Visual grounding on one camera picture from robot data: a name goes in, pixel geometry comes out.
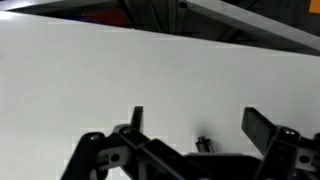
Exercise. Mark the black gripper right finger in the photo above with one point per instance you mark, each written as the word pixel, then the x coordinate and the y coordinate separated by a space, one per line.
pixel 287 155

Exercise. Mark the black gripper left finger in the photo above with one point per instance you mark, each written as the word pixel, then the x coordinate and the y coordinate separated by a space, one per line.
pixel 138 156

